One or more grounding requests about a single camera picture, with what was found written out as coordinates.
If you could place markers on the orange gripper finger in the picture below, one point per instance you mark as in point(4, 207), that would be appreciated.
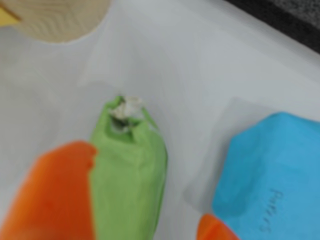
point(50, 195)
point(212, 230)

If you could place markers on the green paper bundle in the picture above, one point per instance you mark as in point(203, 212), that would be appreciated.
point(127, 180)

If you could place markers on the blue paper bundle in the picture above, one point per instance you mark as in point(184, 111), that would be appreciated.
point(270, 170)

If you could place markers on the beige ripple paper cup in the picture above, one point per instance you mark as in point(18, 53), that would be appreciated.
point(62, 22)

